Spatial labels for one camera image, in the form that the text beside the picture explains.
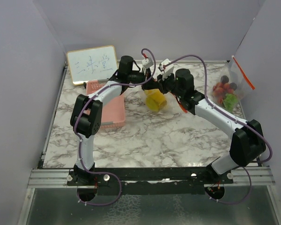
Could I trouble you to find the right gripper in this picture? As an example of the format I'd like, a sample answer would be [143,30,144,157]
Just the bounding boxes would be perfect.
[155,70,184,98]

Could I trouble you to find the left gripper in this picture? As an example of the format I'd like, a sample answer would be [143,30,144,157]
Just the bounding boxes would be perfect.
[127,67,159,90]

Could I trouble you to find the zip bag with yellow fruit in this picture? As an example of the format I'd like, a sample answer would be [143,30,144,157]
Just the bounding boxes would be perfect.
[140,89,188,113]

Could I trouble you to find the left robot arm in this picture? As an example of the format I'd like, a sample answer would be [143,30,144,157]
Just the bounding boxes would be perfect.
[70,56,156,185]

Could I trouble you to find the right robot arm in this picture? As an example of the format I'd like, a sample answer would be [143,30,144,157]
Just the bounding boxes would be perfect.
[157,68,266,183]

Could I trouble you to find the fake red strawberries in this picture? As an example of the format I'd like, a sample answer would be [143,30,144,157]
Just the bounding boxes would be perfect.
[212,82,237,98]

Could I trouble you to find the zip bag with red fruit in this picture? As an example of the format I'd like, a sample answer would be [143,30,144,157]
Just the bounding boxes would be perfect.
[211,56,255,109]

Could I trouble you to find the fake green grapes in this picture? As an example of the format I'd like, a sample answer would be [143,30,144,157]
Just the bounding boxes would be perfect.
[222,93,238,112]

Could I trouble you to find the small whiteboard with writing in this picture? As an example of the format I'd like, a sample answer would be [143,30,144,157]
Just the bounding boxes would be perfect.
[66,45,118,85]

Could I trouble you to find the pink plastic basket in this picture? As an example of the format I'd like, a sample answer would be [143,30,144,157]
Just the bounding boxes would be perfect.
[85,80,126,129]

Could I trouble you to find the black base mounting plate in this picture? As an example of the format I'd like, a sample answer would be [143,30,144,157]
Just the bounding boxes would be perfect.
[67,167,233,195]

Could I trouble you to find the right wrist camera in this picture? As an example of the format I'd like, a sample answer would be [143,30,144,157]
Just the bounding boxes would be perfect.
[159,59,174,80]

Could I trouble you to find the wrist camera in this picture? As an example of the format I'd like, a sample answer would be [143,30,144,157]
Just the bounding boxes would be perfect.
[159,59,174,80]
[141,53,154,73]

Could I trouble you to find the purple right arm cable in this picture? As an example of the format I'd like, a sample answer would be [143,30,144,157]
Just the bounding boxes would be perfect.
[163,54,274,206]

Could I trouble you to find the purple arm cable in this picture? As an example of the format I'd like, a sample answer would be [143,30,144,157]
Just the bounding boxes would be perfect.
[74,48,156,207]
[163,54,274,206]

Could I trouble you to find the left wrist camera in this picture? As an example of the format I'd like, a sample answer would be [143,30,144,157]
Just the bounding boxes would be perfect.
[141,53,154,73]

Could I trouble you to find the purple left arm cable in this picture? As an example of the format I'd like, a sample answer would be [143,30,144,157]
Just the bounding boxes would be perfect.
[74,48,156,207]

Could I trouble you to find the aluminium frame rail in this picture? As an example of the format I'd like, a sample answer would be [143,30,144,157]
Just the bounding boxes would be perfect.
[27,167,72,188]

